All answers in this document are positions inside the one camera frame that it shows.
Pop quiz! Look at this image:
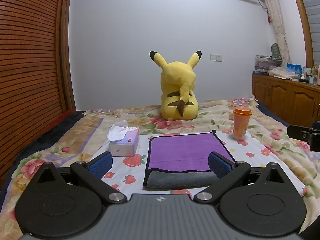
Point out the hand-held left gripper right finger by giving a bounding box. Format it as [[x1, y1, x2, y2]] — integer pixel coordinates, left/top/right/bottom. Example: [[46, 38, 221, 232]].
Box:
[[194, 151, 288, 204]]

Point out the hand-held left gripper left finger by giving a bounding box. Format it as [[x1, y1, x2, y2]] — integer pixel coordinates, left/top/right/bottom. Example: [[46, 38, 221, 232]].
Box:
[[32, 152, 127, 204]]

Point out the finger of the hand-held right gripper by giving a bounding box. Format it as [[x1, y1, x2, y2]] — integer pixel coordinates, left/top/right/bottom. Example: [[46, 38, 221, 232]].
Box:
[[287, 121, 320, 153]]

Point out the purple and grey towel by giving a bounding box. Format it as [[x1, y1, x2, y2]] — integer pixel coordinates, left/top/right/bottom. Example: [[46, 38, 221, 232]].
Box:
[[143, 130, 237, 189]]

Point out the white tissue box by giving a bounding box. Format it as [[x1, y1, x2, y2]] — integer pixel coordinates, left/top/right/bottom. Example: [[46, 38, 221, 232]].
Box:
[[107, 120, 140, 157]]

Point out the wooden cabinet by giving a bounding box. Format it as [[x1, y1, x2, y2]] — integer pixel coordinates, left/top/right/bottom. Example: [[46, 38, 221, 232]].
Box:
[[252, 73, 320, 128]]

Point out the floral bed sheet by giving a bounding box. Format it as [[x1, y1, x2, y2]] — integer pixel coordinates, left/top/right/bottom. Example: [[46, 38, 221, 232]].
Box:
[[0, 99, 320, 240]]

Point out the orange plastic cup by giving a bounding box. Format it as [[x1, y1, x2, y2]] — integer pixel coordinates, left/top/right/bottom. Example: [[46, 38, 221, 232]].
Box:
[[233, 106, 252, 141]]

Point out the small bottles group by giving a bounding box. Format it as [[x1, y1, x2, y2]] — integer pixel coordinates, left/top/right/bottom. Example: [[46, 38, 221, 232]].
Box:
[[299, 64, 320, 86]]

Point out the beige crumpled cloth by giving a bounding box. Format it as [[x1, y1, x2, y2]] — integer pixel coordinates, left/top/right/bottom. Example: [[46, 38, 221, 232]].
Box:
[[268, 67, 299, 80]]

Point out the blue box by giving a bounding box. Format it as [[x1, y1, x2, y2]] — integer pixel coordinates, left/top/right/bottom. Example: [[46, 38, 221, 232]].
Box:
[[286, 63, 303, 75]]

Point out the yellow plush toy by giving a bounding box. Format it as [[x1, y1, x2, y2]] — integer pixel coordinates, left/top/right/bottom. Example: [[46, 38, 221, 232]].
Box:
[[149, 51, 202, 120]]

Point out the beige curtain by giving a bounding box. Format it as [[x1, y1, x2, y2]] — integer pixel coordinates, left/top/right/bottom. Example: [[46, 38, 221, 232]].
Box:
[[255, 0, 292, 68]]

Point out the wooden louvred wardrobe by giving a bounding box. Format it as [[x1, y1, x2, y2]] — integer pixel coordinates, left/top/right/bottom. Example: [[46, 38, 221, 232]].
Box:
[[0, 0, 77, 180]]

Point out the wooden window frame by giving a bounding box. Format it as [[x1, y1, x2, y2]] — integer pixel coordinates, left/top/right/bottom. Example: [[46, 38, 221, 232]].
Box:
[[288, 0, 315, 67]]

